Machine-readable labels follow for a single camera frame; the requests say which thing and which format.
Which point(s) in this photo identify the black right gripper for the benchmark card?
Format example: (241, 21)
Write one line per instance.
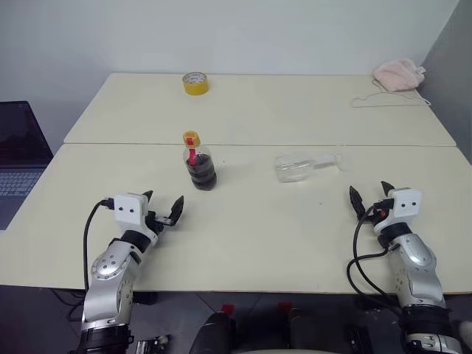
(376, 217)

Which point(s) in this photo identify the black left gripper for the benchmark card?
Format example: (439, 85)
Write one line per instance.
(152, 222)

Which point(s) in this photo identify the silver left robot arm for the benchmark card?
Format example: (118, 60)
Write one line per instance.
(107, 269)

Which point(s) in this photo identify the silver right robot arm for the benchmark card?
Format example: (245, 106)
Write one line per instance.
(416, 265)

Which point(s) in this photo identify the dark soda bottle yellow cap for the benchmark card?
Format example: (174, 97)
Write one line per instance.
(201, 171)

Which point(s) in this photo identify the clear wine glass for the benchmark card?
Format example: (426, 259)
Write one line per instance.
(293, 169)

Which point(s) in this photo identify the yellow tape roll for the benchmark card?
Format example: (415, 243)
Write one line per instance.
(196, 86)

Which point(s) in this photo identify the pink fluffy cloth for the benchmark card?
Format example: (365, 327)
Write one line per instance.
(398, 75)

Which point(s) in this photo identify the small red block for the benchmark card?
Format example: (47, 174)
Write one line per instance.
(284, 307)
(228, 309)

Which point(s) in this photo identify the dark rounded shape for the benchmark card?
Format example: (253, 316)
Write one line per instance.
(214, 333)

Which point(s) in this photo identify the small black device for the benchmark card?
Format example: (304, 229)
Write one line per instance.
(153, 343)

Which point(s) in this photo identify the dark blocky shape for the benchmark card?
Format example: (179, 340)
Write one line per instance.
(313, 332)

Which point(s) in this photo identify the dark laptop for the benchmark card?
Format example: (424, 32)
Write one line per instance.
(20, 147)

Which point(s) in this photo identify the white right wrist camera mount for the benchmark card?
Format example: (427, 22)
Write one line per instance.
(405, 204)

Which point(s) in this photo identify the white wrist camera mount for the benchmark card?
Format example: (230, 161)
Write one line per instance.
(405, 204)
(129, 210)

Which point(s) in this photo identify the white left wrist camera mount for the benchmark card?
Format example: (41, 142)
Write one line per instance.
(129, 210)

